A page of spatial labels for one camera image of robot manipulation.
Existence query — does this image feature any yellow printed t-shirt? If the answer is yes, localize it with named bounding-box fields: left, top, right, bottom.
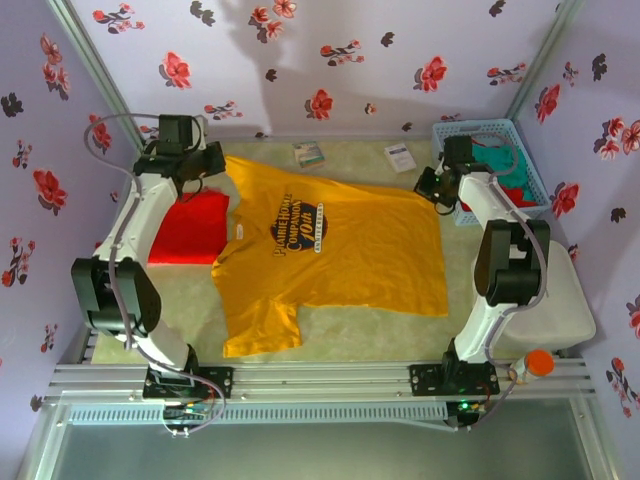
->
left=209, top=155, right=450, bottom=359

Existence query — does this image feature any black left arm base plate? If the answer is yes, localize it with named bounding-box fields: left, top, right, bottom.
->
left=143, top=366, right=235, bottom=400

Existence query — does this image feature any red folded t-shirt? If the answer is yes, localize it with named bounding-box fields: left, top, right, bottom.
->
left=147, top=191, right=231, bottom=267

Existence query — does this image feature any blue plastic basket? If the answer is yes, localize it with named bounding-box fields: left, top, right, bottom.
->
left=432, top=118, right=553, bottom=225

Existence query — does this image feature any black controller box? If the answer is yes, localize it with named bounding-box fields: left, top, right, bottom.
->
left=446, top=398, right=489, bottom=432

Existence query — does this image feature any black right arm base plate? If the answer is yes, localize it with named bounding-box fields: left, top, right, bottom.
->
left=408, top=363, right=500, bottom=399

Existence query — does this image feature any aluminium mounting rail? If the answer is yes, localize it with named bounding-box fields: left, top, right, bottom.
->
left=48, top=357, right=599, bottom=401

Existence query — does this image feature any white paper packet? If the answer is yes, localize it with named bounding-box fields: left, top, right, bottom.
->
left=383, top=142, right=419, bottom=174

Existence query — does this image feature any orange capped bottle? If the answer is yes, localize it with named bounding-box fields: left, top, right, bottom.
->
left=510, top=348, right=556, bottom=386

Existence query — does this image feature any grey slotted cable duct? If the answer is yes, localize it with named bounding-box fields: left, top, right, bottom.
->
left=67, top=402, right=448, bottom=427

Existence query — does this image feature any teal t-shirt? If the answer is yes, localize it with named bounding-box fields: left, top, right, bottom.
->
left=472, top=142, right=537, bottom=201

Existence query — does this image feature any white plastic container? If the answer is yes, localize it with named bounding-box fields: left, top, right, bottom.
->
left=499, top=238, right=597, bottom=346

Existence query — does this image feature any teal and orange card packet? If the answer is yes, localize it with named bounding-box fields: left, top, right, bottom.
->
left=292, top=141, right=327, bottom=170

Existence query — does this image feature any small circuit board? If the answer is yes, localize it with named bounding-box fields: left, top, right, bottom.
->
left=163, top=403, right=210, bottom=422

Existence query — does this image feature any aluminium frame post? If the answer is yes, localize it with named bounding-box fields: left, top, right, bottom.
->
left=47, top=0, right=149, bottom=151
left=505, top=0, right=585, bottom=121

